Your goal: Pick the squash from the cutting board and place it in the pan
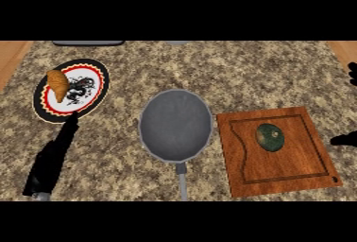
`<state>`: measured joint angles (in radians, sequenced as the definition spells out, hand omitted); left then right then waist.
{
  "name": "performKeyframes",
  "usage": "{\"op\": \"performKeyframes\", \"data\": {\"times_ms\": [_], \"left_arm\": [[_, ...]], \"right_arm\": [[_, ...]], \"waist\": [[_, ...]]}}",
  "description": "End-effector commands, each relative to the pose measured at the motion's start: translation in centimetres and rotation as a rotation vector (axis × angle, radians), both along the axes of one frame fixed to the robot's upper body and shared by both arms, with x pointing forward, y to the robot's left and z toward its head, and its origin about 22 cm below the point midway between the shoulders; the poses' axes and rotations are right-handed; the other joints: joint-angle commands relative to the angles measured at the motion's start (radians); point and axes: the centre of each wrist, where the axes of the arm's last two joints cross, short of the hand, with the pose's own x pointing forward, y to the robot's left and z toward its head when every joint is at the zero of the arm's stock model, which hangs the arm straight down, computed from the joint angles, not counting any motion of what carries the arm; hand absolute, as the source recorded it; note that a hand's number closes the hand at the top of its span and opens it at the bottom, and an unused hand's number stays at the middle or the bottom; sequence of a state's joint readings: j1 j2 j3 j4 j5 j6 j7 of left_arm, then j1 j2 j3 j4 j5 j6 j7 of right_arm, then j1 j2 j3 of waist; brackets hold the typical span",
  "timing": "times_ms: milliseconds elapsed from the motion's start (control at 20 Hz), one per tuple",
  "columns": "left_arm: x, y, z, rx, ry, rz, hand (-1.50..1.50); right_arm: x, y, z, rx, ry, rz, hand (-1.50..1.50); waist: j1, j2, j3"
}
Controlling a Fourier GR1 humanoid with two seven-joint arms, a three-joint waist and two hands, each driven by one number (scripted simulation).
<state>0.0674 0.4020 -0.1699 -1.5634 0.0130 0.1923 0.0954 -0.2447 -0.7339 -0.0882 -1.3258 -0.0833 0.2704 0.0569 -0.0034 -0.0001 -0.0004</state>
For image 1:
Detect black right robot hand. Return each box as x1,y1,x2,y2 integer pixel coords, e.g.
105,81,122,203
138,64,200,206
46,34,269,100
330,61,357,147

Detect brown wooden cutting board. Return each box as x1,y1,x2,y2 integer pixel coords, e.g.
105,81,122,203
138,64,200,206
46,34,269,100
216,106,344,199

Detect dark green squash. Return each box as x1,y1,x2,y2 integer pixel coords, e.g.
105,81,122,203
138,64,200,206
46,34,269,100
254,123,287,153

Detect grey frying pan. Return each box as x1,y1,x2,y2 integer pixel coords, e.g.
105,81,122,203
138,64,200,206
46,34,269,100
139,89,216,202

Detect black-rimmed decorated plate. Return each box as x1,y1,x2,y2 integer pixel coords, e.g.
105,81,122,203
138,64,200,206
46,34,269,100
33,58,113,124

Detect dark grey flat appliance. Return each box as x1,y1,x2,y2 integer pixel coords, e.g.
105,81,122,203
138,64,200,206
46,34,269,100
52,40,126,47

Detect golden brown croissant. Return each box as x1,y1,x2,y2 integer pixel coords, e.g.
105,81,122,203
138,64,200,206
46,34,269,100
46,69,71,104

